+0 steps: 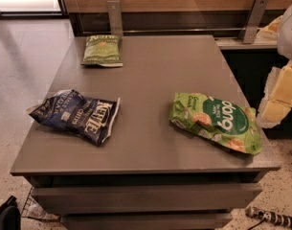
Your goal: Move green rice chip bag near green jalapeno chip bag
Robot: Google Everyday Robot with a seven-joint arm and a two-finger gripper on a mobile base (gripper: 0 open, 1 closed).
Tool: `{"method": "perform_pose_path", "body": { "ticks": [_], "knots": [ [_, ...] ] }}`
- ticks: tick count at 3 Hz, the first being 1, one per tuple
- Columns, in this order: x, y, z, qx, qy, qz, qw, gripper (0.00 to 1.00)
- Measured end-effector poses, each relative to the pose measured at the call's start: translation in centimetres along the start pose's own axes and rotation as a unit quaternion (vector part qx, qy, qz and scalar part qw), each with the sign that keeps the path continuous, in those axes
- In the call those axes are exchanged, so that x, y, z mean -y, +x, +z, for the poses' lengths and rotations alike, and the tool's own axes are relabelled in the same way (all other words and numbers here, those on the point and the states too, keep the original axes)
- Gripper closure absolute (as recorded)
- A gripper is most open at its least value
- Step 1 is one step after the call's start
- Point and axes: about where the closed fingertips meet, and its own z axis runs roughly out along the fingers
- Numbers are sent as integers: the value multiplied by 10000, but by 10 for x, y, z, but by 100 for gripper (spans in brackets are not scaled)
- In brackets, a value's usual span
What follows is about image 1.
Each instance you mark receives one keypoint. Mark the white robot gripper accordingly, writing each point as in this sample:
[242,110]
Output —
[289,33]

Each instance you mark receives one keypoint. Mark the green dang rice chip bag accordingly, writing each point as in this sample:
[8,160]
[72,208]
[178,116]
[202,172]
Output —
[225,123]

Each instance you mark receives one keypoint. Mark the green jalapeno kettle chip bag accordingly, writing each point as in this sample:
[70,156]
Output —
[103,50]

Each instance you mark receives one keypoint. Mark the blue kettle chip bag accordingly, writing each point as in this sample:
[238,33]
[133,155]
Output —
[68,110]

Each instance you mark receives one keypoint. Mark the black bag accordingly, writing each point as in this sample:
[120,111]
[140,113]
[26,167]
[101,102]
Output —
[10,217]

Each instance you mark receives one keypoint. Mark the grey drawer cabinet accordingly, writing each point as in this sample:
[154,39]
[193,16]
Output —
[145,148]

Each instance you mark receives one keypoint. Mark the upper grey drawer front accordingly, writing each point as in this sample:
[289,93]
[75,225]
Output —
[145,199]

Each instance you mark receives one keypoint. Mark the grey drawer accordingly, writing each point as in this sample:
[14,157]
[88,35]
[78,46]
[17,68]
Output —
[147,222]
[145,199]

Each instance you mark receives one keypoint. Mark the lower grey drawer front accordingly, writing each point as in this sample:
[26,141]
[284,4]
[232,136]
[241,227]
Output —
[147,222]

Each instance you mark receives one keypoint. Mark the right metal bracket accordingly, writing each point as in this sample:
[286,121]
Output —
[248,33]

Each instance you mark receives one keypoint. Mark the metal bracket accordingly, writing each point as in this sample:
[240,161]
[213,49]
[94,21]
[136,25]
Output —
[248,33]
[115,17]

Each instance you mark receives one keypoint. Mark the left metal bracket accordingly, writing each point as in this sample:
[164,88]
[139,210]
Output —
[115,17]

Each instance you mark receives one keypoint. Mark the wire rack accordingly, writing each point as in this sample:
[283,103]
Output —
[32,210]

